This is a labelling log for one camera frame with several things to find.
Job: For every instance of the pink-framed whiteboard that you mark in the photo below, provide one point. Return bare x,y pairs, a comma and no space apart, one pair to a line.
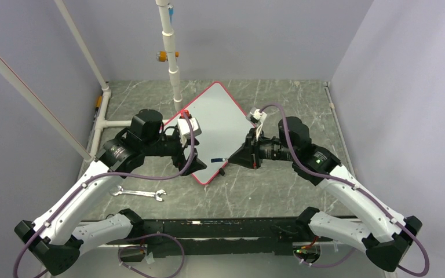
224,128

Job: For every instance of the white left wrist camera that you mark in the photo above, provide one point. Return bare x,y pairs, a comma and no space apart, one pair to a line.
188,126

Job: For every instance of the orange yellow pole clamp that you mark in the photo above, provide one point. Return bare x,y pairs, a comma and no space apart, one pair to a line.
162,56

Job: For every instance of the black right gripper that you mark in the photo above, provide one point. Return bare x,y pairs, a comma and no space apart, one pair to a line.
248,154

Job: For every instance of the blue pole clip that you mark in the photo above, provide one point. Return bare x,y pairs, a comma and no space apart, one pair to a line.
171,11

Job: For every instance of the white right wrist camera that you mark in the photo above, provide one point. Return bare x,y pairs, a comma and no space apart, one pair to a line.
256,116

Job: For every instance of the white whiteboard marker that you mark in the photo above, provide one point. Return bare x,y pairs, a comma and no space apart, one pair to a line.
217,160

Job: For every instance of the white PVC pipe frame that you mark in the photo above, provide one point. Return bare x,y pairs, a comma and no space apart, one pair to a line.
45,59

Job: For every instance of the white PVC vertical pole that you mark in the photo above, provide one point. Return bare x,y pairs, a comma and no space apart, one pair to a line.
170,49

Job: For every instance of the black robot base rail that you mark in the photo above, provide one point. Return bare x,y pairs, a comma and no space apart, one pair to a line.
221,236

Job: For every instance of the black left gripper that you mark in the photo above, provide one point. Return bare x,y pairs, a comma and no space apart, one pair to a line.
179,160

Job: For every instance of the silver open-end wrench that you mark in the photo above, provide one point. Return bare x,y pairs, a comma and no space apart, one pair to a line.
119,190

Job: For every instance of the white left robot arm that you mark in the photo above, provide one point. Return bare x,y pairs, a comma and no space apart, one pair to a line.
56,238

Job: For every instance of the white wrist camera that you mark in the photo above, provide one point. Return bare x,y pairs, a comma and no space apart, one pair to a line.
256,116
188,126

